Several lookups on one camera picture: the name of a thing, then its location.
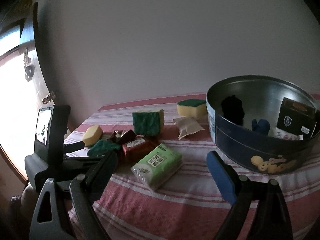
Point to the bright window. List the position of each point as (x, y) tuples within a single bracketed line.
[(12, 105)]

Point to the small blue object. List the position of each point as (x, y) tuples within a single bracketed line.
[(261, 127)]

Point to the black fuzzy object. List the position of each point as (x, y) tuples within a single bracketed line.
[(232, 108)]

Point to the beige paper packet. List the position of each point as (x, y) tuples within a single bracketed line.
[(187, 127)]

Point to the green tissue pack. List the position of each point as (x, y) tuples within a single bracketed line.
[(157, 166)]

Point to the pink striped tablecloth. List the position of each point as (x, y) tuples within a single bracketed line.
[(175, 217)]

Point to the white flat packet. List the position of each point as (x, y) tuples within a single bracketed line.
[(287, 135)]

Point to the yellow sponge with green top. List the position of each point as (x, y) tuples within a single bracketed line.
[(191, 110)]

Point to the black cardboard box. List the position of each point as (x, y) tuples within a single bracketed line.
[(295, 120)]

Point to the green scouring pad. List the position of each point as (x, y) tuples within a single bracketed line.
[(101, 148)]

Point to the large yellow green sponge block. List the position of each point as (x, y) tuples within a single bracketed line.
[(147, 122)]

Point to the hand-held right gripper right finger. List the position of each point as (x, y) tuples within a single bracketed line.
[(222, 177)]

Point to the dark brown foil wrapper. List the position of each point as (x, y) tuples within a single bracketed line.
[(123, 136)]

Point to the hanging window ornament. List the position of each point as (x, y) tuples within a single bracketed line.
[(28, 68)]

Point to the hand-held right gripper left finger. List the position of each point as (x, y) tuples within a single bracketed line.
[(105, 170)]

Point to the small plain yellow sponge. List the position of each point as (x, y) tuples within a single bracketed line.
[(92, 135)]

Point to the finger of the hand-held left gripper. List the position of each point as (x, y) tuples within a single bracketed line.
[(82, 159), (75, 146)]

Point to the red snack packet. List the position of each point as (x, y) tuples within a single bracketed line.
[(136, 147)]

